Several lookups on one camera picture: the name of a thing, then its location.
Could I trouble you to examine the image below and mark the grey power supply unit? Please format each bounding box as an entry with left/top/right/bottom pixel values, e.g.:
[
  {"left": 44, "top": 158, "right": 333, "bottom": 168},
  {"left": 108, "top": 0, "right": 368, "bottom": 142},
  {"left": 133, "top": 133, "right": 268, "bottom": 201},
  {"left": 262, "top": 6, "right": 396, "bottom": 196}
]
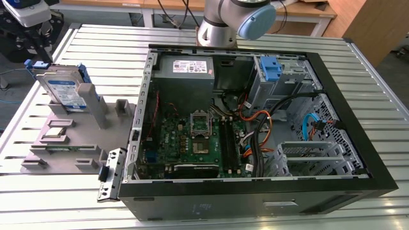
[{"left": 150, "top": 55, "right": 217, "bottom": 119}]

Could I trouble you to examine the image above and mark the wooden top desk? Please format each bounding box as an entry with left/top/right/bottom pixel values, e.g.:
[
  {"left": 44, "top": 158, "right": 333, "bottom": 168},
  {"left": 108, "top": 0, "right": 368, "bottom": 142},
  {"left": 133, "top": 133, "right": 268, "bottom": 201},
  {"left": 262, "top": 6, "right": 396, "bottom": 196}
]
[
  {"left": 47, "top": 0, "right": 150, "bottom": 27},
  {"left": 145, "top": 0, "right": 338, "bottom": 36}
]

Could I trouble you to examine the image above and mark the red yellow power wire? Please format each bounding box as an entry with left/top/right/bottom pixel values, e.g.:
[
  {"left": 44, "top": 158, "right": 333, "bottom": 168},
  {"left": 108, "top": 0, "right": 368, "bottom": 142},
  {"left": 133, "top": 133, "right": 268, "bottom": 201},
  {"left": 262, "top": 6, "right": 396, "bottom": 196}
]
[{"left": 314, "top": 120, "right": 345, "bottom": 132}]

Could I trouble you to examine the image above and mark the silver CPU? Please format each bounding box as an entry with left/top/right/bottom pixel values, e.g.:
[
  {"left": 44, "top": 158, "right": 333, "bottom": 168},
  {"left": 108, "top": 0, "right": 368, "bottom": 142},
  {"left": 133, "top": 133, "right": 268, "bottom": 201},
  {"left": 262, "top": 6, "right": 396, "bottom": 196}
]
[{"left": 43, "top": 126, "right": 66, "bottom": 138}]

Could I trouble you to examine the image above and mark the CPU socket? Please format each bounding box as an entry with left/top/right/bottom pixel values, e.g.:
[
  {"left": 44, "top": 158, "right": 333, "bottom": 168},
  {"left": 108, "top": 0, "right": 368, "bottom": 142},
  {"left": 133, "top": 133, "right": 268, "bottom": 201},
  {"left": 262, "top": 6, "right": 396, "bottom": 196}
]
[{"left": 189, "top": 109, "right": 213, "bottom": 139}]

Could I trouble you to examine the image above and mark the green Dell motherboard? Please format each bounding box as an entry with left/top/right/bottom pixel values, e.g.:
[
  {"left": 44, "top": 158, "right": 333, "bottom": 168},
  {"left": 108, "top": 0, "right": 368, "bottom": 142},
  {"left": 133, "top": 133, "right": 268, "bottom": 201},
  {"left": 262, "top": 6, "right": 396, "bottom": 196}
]
[{"left": 140, "top": 112, "right": 256, "bottom": 179}]

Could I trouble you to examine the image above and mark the metal disk bay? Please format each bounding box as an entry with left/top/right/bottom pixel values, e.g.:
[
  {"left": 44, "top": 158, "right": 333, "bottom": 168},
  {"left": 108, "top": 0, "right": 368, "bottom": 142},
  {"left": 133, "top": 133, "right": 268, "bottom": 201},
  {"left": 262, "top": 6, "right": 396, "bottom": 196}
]
[{"left": 276, "top": 141, "right": 365, "bottom": 178}]

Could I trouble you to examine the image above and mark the black RAM slot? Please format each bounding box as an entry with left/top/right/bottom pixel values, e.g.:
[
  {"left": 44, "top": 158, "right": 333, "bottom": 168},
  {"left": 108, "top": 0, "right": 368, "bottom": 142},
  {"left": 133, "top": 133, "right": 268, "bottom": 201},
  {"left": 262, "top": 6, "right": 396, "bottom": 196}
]
[
  {"left": 218, "top": 116, "right": 232, "bottom": 174},
  {"left": 229, "top": 116, "right": 242, "bottom": 174}
]

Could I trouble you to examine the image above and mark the black graphics card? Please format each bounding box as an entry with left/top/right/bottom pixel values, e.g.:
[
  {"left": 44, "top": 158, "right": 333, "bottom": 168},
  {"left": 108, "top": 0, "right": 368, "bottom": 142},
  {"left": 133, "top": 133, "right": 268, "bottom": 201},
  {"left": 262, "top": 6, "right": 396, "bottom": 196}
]
[{"left": 165, "top": 162, "right": 221, "bottom": 179}]

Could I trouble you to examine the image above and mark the blue drive latch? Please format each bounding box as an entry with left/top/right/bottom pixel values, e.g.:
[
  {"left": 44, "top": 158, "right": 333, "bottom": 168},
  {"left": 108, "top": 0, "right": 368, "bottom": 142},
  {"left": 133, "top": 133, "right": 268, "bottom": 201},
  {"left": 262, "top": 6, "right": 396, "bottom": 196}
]
[{"left": 260, "top": 56, "right": 282, "bottom": 82}]

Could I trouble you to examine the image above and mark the black open PC case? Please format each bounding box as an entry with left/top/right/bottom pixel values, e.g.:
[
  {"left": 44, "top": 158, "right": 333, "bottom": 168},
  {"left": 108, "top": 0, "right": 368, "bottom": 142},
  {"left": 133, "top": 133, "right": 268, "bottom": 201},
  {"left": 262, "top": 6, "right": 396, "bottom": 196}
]
[{"left": 117, "top": 43, "right": 400, "bottom": 222}]

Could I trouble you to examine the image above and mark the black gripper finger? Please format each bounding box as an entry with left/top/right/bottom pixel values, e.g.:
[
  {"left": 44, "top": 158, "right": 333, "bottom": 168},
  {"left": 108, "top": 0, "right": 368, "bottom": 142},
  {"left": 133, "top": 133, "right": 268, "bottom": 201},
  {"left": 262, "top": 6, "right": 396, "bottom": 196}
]
[{"left": 33, "top": 33, "right": 53, "bottom": 64}]

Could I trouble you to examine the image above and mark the metal drive cage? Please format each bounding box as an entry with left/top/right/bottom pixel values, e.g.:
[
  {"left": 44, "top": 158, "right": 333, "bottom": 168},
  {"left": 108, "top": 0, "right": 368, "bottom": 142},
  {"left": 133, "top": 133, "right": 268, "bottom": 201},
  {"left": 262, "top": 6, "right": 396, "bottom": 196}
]
[{"left": 249, "top": 55, "right": 322, "bottom": 113}]

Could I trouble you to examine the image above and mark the hard disk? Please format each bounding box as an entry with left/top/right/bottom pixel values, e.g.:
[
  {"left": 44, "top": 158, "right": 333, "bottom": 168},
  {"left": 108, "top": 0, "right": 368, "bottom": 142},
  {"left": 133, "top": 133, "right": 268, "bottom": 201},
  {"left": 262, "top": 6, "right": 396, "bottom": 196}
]
[{"left": 24, "top": 59, "right": 94, "bottom": 113}]

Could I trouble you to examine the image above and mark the orange wire bundle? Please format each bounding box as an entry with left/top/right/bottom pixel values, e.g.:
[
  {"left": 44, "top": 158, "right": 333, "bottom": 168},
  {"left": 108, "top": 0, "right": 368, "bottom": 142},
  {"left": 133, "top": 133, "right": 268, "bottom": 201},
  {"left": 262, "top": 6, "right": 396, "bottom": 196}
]
[{"left": 237, "top": 110, "right": 276, "bottom": 159}]

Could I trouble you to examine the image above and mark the square chipset chip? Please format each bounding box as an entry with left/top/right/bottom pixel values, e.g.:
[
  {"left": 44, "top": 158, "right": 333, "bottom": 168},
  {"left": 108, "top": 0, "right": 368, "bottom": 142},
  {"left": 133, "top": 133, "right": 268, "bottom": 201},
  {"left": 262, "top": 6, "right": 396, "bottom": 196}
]
[{"left": 192, "top": 140, "right": 210, "bottom": 154}]

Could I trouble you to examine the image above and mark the thin grey wire bundle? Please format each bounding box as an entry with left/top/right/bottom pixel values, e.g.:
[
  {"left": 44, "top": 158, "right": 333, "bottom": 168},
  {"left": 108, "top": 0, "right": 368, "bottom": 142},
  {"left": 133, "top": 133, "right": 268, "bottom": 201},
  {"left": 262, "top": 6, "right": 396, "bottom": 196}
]
[{"left": 237, "top": 130, "right": 256, "bottom": 145}]

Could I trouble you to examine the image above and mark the wooden cabinet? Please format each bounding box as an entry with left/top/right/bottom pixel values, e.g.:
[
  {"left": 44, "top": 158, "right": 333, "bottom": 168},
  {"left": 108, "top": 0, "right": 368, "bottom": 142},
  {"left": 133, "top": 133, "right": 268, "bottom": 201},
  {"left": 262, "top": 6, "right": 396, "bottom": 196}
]
[{"left": 322, "top": 0, "right": 409, "bottom": 68}]

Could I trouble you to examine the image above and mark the hinged metal slot bracket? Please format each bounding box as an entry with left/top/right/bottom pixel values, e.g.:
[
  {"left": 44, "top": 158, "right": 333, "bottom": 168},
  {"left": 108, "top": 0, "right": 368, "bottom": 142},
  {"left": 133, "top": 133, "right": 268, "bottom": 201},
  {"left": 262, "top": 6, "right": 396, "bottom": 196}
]
[{"left": 94, "top": 148, "right": 126, "bottom": 203}]

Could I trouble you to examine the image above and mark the blue SATA wire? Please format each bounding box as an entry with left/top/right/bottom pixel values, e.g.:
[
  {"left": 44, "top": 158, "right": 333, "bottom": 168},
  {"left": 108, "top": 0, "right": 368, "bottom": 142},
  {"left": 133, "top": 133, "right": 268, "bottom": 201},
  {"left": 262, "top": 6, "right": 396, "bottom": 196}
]
[{"left": 301, "top": 113, "right": 322, "bottom": 142}]

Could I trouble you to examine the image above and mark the grey parts rack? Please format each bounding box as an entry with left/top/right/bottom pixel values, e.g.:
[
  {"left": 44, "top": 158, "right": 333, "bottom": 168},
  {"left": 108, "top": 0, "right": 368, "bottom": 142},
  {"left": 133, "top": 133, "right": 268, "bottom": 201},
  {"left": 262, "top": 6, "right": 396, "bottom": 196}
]
[{"left": 20, "top": 82, "right": 137, "bottom": 173}]

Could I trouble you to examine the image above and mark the green RAM stick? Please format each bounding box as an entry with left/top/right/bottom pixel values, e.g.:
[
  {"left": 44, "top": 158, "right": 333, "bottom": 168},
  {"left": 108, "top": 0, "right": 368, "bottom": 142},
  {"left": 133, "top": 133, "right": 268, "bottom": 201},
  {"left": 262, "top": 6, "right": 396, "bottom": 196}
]
[{"left": 44, "top": 145, "right": 80, "bottom": 152}]

